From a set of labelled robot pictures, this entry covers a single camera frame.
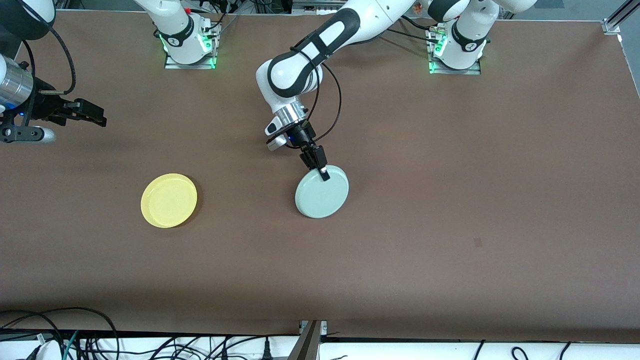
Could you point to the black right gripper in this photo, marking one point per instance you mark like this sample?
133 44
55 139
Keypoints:
46 106

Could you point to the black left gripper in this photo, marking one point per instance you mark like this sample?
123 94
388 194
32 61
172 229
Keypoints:
301 133

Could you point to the pale green plastic plate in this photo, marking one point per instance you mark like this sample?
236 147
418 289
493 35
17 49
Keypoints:
322 197

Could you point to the yellow plastic plate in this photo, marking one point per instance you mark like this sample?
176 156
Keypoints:
169 200

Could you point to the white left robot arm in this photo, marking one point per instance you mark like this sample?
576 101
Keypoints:
290 75

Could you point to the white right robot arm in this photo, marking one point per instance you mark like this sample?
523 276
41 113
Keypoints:
175 30

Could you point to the brown table cover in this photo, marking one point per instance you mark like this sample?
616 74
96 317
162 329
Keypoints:
320 275

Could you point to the aluminium profile bar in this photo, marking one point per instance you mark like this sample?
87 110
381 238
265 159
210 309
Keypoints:
307 345

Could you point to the black plug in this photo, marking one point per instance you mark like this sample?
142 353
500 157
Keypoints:
267 352

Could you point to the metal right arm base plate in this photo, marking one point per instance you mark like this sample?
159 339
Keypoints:
200 65

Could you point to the grey metal rail box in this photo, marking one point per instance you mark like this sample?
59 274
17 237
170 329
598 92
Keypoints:
315 6

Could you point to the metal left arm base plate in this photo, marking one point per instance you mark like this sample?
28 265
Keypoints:
470 72

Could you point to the aluminium frame post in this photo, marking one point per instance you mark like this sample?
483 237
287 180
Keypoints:
617 17

